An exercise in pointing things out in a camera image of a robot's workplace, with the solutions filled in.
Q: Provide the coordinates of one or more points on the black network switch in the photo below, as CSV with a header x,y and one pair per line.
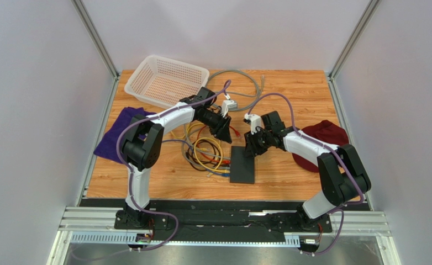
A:
x,y
242,167

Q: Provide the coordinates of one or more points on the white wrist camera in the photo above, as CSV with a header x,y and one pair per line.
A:
x,y
254,121
227,105

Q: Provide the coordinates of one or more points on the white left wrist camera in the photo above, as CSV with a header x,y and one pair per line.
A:
x,y
227,105

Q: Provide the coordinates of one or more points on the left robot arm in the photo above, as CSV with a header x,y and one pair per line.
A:
x,y
139,146

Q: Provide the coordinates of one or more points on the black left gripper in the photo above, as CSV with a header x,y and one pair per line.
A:
x,y
222,124

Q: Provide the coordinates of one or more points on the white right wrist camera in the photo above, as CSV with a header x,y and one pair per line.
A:
x,y
254,121

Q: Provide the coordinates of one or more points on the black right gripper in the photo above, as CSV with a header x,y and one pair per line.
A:
x,y
257,142

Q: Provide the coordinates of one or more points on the aluminium frame rail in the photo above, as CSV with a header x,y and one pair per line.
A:
x,y
217,227

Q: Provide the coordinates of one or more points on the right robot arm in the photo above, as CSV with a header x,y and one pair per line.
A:
x,y
341,171

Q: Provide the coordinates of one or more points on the white perforated plastic basket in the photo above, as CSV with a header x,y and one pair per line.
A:
x,y
162,82

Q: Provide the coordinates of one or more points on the purple cloth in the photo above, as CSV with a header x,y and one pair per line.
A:
x,y
106,148

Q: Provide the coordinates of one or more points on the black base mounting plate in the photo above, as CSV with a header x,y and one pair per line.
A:
x,y
277,220

